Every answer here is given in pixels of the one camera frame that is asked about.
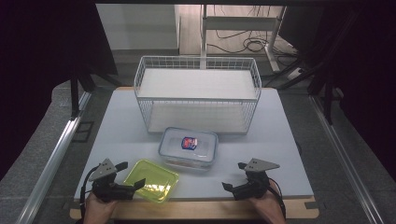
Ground black metal stand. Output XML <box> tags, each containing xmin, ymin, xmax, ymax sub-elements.
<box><xmin>276</xmin><ymin>18</ymin><xmax>347</xmax><ymax>126</ymax></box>
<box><xmin>68</xmin><ymin>60</ymin><xmax>123</xmax><ymax>121</ymax></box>

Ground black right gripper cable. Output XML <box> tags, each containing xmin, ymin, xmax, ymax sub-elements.
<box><xmin>268</xmin><ymin>177</ymin><xmax>288</xmax><ymax>220</ymax></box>

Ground white metal table frame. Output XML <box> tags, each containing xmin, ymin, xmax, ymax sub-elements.
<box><xmin>200</xmin><ymin>4</ymin><xmax>288</xmax><ymax>74</ymax></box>

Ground white cabinet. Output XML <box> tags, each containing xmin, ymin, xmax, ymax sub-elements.
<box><xmin>95</xmin><ymin>3</ymin><xmax>182</xmax><ymax>52</ymax></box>

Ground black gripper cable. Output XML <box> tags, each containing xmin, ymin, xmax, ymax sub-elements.
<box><xmin>268</xmin><ymin>177</ymin><xmax>288</xmax><ymax>220</ymax></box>
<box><xmin>79</xmin><ymin>166</ymin><xmax>100</xmax><ymax>220</ymax></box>

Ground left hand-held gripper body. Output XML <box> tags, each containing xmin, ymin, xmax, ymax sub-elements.
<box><xmin>88</xmin><ymin>158</ymin><xmax>136</xmax><ymax>203</ymax></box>

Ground clear lidded container with label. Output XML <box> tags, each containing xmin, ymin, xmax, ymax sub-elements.
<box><xmin>158</xmin><ymin>126</ymin><xmax>219</xmax><ymax>172</ymax></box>

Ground white power strip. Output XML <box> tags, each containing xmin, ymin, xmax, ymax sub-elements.
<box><xmin>286</xmin><ymin>66</ymin><xmax>305</xmax><ymax>82</ymax></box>

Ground person's left hand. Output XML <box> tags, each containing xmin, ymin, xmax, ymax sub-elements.
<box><xmin>83</xmin><ymin>193</ymin><xmax>120</xmax><ymax>224</ymax></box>

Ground white wire basket rack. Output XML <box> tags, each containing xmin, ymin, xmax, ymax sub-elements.
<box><xmin>134</xmin><ymin>55</ymin><xmax>262</xmax><ymax>136</ymax></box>

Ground black floor cables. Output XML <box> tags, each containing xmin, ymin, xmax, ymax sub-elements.
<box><xmin>206</xmin><ymin>5</ymin><xmax>298</xmax><ymax>58</ymax></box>

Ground black curtain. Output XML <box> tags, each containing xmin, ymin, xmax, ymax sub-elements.
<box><xmin>278</xmin><ymin>0</ymin><xmax>396</xmax><ymax>175</ymax></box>
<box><xmin>0</xmin><ymin>0</ymin><xmax>120</xmax><ymax>182</ymax></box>

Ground person's right hand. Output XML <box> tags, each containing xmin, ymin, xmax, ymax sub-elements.
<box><xmin>248</xmin><ymin>181</ymin><xmax>286</xmax><ymax>224</ymax></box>

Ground aluminium rail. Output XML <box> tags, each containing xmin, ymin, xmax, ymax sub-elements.
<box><xmin>15</xmin><ymin>91</ymin><xmax>93</xmax><ymax>224</ymax></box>
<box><xmin>308</xmin><ymin>93</ymin><xmax>387</xmax><ymax>224</ymax></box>

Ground clear container with green lid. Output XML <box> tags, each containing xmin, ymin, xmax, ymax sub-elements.
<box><xmin>123</xmin><ymin>159</ymin><xmax>180</xmax><ymax>204</ymax></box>

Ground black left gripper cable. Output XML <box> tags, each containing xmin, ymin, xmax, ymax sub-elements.
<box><xmin>79</xmin><ymin>166</ymin><xmax>100</xmax><ymax>220</ymax></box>

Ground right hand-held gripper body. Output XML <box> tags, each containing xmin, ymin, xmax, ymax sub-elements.
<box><xmin>232</xmin><ymin>158</ymin><xmax>280</xmax><ymax>201</ymax></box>

